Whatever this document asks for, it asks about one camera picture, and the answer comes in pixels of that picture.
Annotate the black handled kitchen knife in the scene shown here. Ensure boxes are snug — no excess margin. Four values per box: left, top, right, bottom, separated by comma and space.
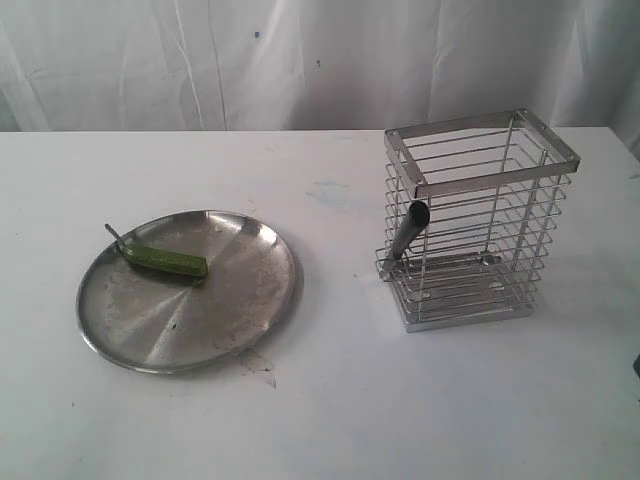
380, 201, 503, 281

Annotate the green chili pepper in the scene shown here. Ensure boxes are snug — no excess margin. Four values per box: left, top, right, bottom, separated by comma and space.
104, 223, 209, 279

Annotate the round steel plate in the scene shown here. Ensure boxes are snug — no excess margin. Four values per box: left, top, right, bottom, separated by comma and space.
76, 210, 303, 375

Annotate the white backdrop curtain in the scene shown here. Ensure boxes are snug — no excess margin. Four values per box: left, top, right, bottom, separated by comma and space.
1, 1, 639, 140

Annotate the wire metal utensil holder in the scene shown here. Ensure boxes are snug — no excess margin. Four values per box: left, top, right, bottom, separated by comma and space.
376, 108, 580, 332

